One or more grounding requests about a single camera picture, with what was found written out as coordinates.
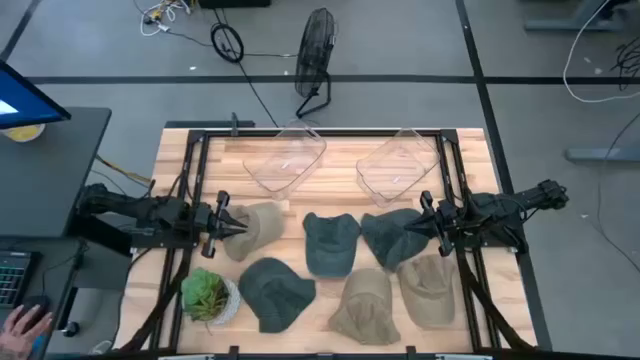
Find yellow cable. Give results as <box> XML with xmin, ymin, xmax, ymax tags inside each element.
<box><xmin>94</xmin><ymin>154</ymin><xmax>152</xmax><ymax>185</ymax></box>

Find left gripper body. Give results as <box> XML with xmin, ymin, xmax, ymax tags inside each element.
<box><xmin>194</xmin><ymin>190</ymin><xmax>231</xmax><ymax>259</ymax></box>

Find grey desk foot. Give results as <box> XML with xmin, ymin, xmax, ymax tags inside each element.
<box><xmin>523</xmin><ymin>0</ymin><xmax>617</xmax><ymax>33</ymax></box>
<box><xmin>565</xmin><ymin>146</ymin><xmax>640</xmax><ymax>163</ymax></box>

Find thin black floor cable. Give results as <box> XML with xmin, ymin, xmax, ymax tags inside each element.
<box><xmin>596</xmin><ymin>112</ymin><xmax>640</xmax><ymax>275</ymax></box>

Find tangled black cables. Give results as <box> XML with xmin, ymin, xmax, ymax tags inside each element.
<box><xmin>609</xmin><ymin>34</ymin><xmax>640</xmax><ymax>92</ymax></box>

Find tan baseball cap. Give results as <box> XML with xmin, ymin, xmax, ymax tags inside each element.
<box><xmin>397</xmin><ymin>253</ymin><xmax>457</xmax><ymax>330</ymax></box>
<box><xmin>222</xmin><ymin>201</ymin><xmax>286</xmax><ymax>263</ymax></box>
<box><xmin>327</xmin><ymin>268</ymin><xmax>402</xmax><ymax>346</ymax></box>

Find green succulent in white pot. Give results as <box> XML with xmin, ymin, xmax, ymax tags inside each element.
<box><xmin>179</xmin><ymin>267</ymin><xmax>243</xmax><ymax>329</ymax></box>

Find person's hand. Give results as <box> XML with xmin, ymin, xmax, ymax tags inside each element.
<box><xmin>0</xmin><ymin>304</ymin><xmax>54</xmax><ymax>360</ymax></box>

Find black computer mouse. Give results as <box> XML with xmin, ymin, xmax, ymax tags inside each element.
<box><xmin>19</xmin><ymin>293</ymin><xmax>53</xmax><ymax>321</ymax></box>

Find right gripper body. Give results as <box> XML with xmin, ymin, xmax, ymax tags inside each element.
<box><xmin>421</xmin><ymin>190</ymin><xmax>461</xmax><ymax>258</ymax></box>

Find coiled black cable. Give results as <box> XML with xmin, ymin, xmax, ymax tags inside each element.
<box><xmin>209</xmin><ymin>22</ymin><xmax>246</xmax><ymax>65</ymax></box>

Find computer monitor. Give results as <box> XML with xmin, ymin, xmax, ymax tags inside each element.
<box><xmin>0</xmin><ymin>59</ymin><xmax>72</xmax><ymax>131</ymax></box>

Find black backlit keyboard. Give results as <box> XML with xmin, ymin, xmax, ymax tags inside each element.
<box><xmin>0</xmin><ymin>249</ymin><xmax>42</xmax><ymax>309</ymax></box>

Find black floor fan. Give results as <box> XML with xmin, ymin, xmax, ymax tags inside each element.
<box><xmin>293</xmin><ymin>6</ymin><xmax>337</xmax><ymax>120</ymax></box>

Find black desk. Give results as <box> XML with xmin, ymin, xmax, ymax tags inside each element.
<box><xmin>0</xmin><ymin>106</ymin><xmax>113</xmax><ymax>239</ymax></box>

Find dark green baseball cap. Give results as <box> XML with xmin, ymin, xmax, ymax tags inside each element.
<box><xmin>360</xmin><ymin>208</ymin><xmax>430</xmax><ymax>273</ymax></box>
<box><xmin>237</xmin><ymin>257</ymin><xmax>317</xmax><ymax>335</ymax></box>
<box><xmin>302</xmin><ymin>211</ymin><xmax>362</xmax><ymax>279</ymax></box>

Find yellow bowl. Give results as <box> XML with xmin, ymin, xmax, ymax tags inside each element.
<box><xmin>1</xmin><ymin>123</ymin><xmax>47</xmax><ymax>144</ymax></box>

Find black aluminium table frame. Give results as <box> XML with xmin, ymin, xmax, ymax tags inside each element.
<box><xmin>119</xmin><ymin>127</ymin><xmax>539</xmax><ymax>354</ymax></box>

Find white cable bundle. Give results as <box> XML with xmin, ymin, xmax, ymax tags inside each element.
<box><xmin>132</xmin><ymin>0</ymin><xmax>194</xmax><ymax>38</ymax></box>

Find white floor cable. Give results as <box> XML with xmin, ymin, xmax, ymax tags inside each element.
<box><xmin>562</xmin><ymin>0</ymin><xmax>640</xmax><ymax>105</ymax></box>

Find clear plastic bin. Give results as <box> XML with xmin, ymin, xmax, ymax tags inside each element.
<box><xmin>242</xmin><ymin>119</ymin><xmax>329</xmax><ymax>201</ymax></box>
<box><xmin>355</xmin><ymin>128</ymin><xmax>443</xmax><ymax>209</ymax></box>

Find long black floor cable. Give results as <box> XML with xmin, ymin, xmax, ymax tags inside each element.
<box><xmin>213</xmin><ymin>7</ymin><xmax>280</xmax><ymax>129</ymax></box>

